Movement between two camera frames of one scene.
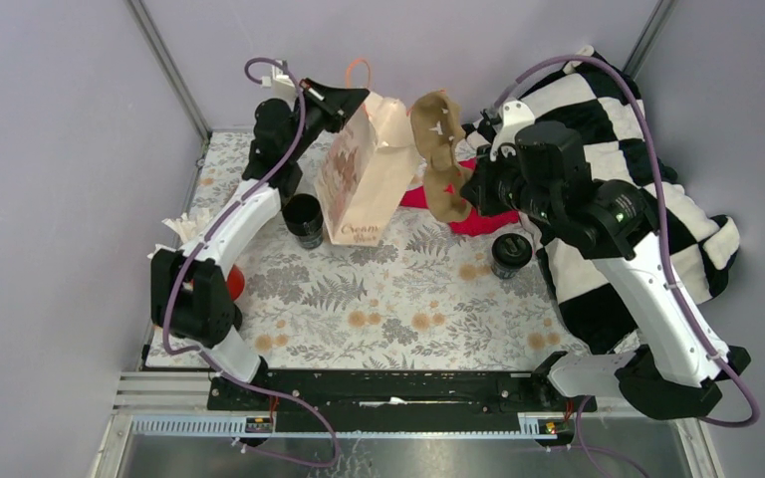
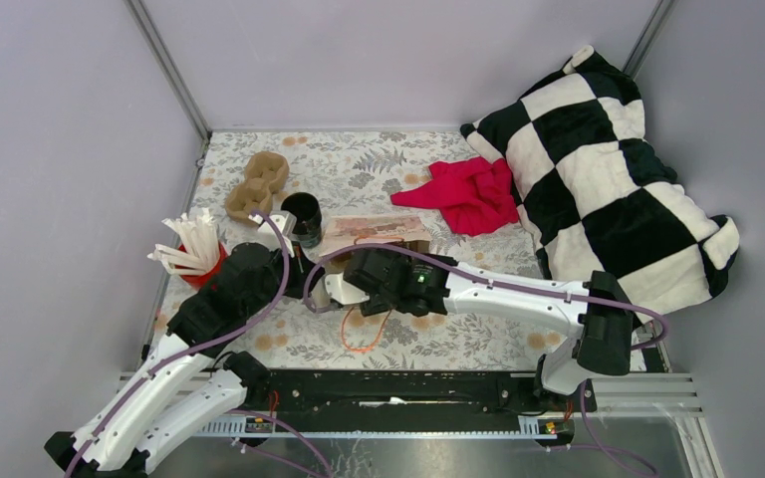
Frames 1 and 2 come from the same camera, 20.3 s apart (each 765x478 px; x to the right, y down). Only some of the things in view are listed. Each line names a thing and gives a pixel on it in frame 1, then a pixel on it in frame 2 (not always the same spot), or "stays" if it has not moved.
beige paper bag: [366, 169] to [347, 232]
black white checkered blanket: [588, 295] stays
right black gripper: [489, 157] to [374, 305]
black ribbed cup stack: [304, 217] stays
